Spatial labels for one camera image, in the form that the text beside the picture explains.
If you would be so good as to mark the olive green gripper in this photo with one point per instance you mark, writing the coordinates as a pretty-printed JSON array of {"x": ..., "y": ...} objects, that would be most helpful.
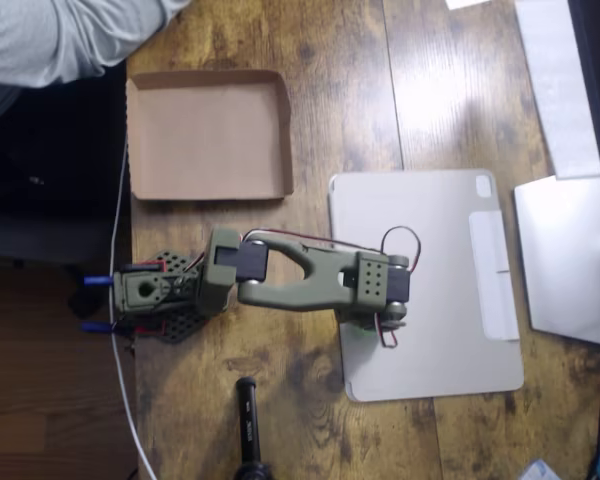
[{"x": 393, "y": 325}]

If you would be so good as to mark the brown cardboard tray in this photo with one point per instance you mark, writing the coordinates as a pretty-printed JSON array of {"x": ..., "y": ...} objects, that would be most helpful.
[{"x": 205, "y": 135}]

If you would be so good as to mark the tablet in beige case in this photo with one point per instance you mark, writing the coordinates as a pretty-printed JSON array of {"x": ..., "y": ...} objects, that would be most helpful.
[{"x": 445, "y": 210}]

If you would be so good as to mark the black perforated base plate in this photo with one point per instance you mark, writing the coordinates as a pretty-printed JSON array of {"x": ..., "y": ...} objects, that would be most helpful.
[{"x": 185, "y": 327}]

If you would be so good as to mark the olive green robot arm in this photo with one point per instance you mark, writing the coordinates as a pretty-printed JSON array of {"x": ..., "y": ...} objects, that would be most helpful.
[{"x": 372, "y": 277}]

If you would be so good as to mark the white blue packet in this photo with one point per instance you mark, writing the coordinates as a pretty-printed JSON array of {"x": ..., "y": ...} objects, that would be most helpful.
[{"x": 540, "y": 471}]

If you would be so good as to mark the black tripod pole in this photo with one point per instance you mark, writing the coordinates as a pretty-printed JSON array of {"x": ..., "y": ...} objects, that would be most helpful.
[{"x": 250, "y": 425}]

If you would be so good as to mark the person in grey shirt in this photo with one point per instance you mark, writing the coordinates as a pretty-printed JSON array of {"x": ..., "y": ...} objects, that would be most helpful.
[{"x": 30, "y": 40}]

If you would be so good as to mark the white paper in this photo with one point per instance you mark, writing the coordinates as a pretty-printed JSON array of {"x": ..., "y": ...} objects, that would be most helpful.
[{"x": 462, "y": 3}]

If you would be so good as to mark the grey foam sheet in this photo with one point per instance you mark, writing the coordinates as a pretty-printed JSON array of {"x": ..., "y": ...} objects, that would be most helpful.
[{"x": 550, "y": 90}]

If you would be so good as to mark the silver monitor stand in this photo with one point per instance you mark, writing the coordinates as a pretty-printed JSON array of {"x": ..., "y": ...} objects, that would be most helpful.
[{"x": 560, "y": 260}]

